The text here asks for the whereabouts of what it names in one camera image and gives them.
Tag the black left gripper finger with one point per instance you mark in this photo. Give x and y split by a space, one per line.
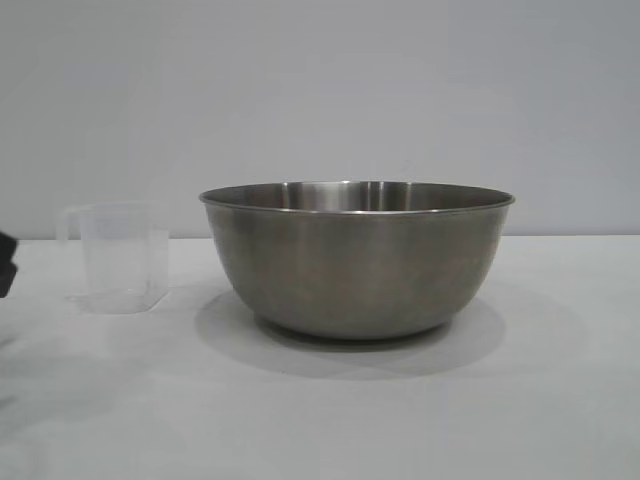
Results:
7 265

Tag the clear plastic measuring cup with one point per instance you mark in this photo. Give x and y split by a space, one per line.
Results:
125 255

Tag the stainless steel mixing bowl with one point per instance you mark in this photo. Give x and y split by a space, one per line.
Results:
355 260

